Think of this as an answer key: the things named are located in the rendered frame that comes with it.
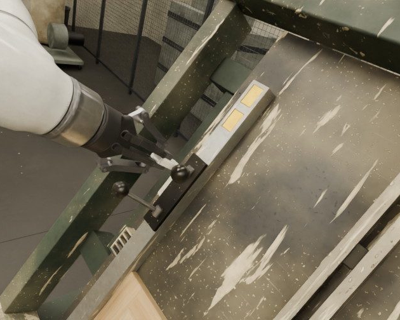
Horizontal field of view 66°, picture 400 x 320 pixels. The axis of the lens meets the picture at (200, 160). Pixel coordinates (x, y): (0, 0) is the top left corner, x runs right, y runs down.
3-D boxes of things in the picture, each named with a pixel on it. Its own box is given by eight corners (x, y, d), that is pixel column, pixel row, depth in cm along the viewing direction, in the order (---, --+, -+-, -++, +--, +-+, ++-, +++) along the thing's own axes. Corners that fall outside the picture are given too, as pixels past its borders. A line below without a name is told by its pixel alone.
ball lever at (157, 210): (155, 215, 76) (108, 188, 70) (165, 203, 75) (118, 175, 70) (158, 223, 72) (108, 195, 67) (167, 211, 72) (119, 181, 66)
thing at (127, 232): (118, 247, 83) (110, 247, 80) (134, 228, 82) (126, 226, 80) (125, 259, 80) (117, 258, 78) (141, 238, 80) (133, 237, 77)
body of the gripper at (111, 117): (92, 87, 48) (133, 113, 55) (60, 131, 49) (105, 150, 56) (113, 109, 44) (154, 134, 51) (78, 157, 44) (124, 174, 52)
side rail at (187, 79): (32, 296, 103) (-2, 298, 95) (239, 23, 93) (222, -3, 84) (37, 310, 100) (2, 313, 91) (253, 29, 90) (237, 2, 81)
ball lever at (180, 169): (178, 172, 74) (164, 175, 60) (188, 160, 73) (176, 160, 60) (191, 182, 73) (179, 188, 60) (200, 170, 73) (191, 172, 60)
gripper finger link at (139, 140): (110, 127, 52) (115, 120, 52) (153, 148, 61) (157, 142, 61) (121, 139, 50) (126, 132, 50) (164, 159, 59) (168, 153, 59)
